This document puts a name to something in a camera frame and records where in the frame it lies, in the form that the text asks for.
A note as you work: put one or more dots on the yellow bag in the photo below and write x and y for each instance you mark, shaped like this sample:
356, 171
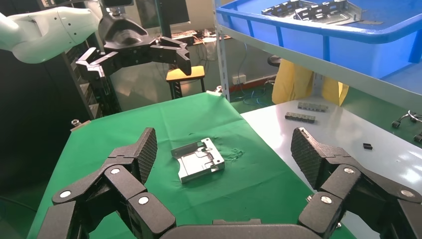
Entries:
290, 82

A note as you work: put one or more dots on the silver binder clip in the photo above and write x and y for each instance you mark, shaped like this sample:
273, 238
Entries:
79, 125
309, 198
219, 89

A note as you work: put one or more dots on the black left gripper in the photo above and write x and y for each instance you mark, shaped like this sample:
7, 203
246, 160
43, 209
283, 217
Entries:
125, 36

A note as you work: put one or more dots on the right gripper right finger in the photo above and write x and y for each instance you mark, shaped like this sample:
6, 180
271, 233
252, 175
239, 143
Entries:
336, 178

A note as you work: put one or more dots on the dark monitor screen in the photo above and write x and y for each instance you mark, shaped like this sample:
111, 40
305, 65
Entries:
148, 13

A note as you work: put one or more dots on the black desk equipment box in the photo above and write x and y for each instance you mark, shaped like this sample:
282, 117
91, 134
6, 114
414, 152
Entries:
188, 34

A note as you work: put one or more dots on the white wall power outlet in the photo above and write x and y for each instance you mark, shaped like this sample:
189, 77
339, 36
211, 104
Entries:
239, 79

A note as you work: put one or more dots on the grey shelf upright post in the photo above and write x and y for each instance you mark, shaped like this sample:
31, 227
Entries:
222, 59

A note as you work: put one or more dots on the black caster wheel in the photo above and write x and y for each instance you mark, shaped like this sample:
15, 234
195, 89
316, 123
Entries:
273, 61

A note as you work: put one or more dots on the stamped metal bracket part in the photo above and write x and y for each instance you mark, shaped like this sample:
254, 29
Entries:
280, 8
197, 161
329, 13

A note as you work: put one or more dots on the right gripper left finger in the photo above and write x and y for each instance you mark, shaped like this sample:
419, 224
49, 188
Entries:
132, 171

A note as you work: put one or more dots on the small black clip part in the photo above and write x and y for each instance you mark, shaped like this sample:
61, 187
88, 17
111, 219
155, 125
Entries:
368, 146

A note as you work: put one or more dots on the yellow top stool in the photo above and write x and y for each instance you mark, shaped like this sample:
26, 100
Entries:
196, 72

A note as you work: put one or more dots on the wooden background desk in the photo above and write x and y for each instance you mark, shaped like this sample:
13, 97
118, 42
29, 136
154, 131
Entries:
221, 37

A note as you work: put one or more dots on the grey metal link strip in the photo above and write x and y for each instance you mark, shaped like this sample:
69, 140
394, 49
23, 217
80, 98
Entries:
300, 117
313, 106

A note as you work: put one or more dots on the blue plastic bin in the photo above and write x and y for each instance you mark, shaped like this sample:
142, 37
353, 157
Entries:
362, 56

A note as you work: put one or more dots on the black equipment rack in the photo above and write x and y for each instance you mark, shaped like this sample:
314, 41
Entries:
49, 99

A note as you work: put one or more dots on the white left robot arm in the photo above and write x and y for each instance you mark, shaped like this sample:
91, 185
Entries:
49, 33

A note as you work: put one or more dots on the green table cloth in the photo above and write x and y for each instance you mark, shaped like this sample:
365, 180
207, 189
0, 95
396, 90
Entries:
115, 132

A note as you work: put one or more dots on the black perforated column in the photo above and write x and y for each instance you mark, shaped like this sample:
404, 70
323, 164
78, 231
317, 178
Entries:
166, 19

